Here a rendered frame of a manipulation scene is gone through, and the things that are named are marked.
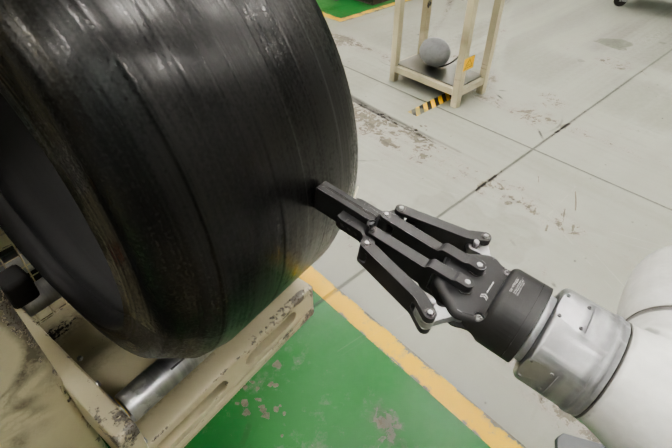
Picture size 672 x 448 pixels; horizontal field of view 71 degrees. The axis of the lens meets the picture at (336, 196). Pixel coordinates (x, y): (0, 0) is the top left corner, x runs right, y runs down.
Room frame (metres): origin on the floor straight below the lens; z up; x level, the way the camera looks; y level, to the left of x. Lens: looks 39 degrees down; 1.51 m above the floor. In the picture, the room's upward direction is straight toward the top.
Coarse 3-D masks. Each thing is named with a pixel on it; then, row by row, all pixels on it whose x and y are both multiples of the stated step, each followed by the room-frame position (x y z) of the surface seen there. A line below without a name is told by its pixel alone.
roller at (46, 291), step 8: (40, 280) 0.51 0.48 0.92; (40, 288) 0.50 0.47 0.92; (48, 288) 0.50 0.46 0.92; (40, 296) 0.49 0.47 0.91; (48, 296) 0.49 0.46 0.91; (56, 296) 0.50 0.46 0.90; (32, 304) 0.48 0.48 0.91; (40, 304) 0.48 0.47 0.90; (48, 304) 0.49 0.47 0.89; (32, 312) 0.47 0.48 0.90
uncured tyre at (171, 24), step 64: (0, 0) 0.34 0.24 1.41; (64, 0) 0.34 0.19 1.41; (128, 0) 0.36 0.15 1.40; (192, 0) 0.40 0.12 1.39; (256, 0) 0.44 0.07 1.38; (0, 64) 0.33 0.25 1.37; (64, 64) 0.32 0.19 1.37; (128, 64) 0.33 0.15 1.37; (192, 64) 0.35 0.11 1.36; (256, 64) 0.39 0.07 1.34; (320, 64) 0.44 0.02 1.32; (0, 128) 0.65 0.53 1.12; (64, 128) 0.30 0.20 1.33; (128, 128) 0.30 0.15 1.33; (192, 128) 0.32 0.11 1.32; (256, 128) 0.36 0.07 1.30; (320, 128) 0.41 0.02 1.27; (0, 192) 0.55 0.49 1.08; (64, 192) 0.64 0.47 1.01; (128, 192) 0.29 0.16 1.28; (192, 192) 0.29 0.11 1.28; (256, 192) 0.33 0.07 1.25; (64, 256) 0.53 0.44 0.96; (128, 256) 0.28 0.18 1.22; (192, 256) 0.28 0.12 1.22; (256, 256) 0.31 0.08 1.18; (320, 256) 0.45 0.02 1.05; (128, 320) 0.31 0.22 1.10; (192, 320) 0.28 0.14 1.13
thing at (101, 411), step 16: (32, 320) 0.42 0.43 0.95; (48, 336) 0.39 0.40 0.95; (48, 352) 0.36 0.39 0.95; (64, 352) 0.37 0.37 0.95; (64, 368) 0.34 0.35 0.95; (80, 368) 0.34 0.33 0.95; (64, 384) 0.32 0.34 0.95; (80, 384) 0.32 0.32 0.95; (96, 384) 0.32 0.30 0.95; (80, 400) 0.30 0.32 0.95; (96, 400) 0.30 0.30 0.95; (112, 400) 0.30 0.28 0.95; (96, 416) 0.28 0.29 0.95; (112, 416) 0.28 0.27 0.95; (128, 416) 0.28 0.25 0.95; (112, 432) 0.26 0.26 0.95; (128, 432) 0.26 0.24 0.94
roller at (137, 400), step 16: (208, 352) 0.40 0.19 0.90; (160, 368) 0.36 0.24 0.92; (176, 368) 0.36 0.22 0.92; (192, 368) 0.37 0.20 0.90; (128, 384) 0.34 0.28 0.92; (144, 384) 0.33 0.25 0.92; (160, 384) 0.34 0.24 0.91; (176, 384) 0.35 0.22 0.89; (128, 400) 0.31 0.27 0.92; (144, 400) 0.32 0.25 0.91
